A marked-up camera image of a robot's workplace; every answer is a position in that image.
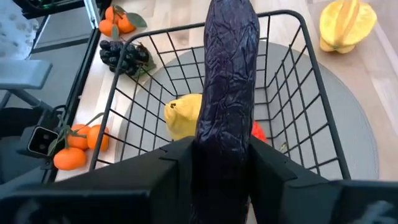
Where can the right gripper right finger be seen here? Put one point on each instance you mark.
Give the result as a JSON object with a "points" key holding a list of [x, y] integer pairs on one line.
{"points": [[326, 202]]}

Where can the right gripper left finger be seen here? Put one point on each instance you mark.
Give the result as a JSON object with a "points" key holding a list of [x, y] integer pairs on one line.
{"points": [[109, 196]]}

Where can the red bell pepper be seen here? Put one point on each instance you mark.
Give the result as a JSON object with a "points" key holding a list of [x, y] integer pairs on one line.
{"points": [[258, 132]]}

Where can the yellow lemon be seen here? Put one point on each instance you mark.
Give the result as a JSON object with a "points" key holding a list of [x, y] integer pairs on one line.
{"points": [[183, 115]]}

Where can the black grape bunch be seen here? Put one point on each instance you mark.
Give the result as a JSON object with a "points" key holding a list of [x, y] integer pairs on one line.
{"points": [[121, 56]]}

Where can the purple eggplant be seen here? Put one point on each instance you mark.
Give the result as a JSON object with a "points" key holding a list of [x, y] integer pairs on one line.
{"points": [[230, 77]]}

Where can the orange mandarin bunch with leaves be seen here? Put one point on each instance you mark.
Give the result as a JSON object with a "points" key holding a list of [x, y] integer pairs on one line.
{"points": [[126, 25], [70, 158]]}

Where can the yellow star fruit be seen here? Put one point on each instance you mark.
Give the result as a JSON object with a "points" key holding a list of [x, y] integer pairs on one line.
{"points": [[345, 25]]}

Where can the grey round mat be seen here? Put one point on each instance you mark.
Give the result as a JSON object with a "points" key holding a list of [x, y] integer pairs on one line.
{"points": [[351, 109]]}

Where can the grey chair armrest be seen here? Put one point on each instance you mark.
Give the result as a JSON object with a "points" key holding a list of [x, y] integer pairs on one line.
{"points": [[21, 73]]}

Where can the white dotted cloth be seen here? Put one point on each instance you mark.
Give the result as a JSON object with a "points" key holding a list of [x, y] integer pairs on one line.
{"points": [[15, 31]]}

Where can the small black table camera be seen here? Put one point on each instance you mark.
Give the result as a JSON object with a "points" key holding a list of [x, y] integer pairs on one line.
{"points": [[42, 141]]}

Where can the black aluminium table frame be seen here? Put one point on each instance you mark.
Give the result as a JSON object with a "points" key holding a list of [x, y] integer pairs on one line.
{"points": [[83, 70]]}

